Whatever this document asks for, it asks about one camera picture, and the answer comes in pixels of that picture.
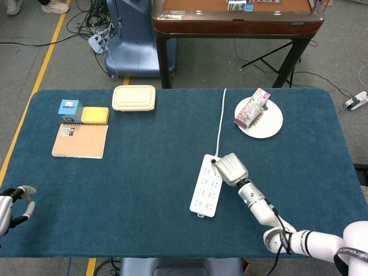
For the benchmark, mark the kraft spiral notebook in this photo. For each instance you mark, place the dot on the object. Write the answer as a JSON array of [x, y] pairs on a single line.
[[80, 141]]

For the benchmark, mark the beige shoe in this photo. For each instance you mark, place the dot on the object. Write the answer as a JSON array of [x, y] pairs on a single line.
[[56, 6]]

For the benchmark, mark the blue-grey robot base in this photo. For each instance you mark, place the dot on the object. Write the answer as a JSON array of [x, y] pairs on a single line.
[[135, 49]]

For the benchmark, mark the brown mahjong table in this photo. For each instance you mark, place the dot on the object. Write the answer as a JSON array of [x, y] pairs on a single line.
[[238, 20]]

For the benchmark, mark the blue-grey robot chassis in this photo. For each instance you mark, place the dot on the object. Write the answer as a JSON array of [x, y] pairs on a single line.
[[181, 267]]

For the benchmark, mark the white floor strip with plugs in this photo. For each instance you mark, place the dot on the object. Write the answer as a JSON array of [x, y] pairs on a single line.
[[356, 101]]

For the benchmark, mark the small light-blue box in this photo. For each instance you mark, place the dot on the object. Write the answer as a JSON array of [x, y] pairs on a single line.
[[249, 8]]

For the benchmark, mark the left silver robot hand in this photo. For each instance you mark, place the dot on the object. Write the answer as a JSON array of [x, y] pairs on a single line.
[[5, 211]]

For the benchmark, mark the mahjong tile stack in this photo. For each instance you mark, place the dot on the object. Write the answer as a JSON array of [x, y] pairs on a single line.
[[236, 5]]

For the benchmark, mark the cream lidded lunch box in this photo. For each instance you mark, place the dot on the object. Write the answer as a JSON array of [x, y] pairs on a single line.
[[133, 98]]

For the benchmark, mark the yellow sponge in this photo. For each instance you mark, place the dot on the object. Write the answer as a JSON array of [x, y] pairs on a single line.
[[95, 115]]

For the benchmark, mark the blue cube box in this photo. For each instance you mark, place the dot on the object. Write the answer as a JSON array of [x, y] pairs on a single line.
[[69, 110]]

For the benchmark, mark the floral tissue box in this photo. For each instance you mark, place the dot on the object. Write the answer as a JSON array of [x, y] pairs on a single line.
[[250, 110]]

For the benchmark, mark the white floor power strip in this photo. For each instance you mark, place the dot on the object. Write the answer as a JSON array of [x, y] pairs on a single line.
[[96, 41]]

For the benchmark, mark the white round plate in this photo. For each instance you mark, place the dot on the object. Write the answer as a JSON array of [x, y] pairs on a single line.
[[267, 123]]

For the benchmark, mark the teal tablecloth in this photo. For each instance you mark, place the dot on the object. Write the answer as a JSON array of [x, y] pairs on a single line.
[[149, 178]]

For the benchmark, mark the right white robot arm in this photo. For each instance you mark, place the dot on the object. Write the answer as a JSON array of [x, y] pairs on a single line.
[[276, 224]]

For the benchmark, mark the white shoe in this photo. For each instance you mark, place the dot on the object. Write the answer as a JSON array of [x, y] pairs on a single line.
[[13, 7]]

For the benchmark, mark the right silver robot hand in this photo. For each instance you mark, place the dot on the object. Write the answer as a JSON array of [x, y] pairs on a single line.
[[232, 169]]

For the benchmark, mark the brown hair clip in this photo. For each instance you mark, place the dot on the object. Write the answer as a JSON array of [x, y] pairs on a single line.
[[258, 116]]

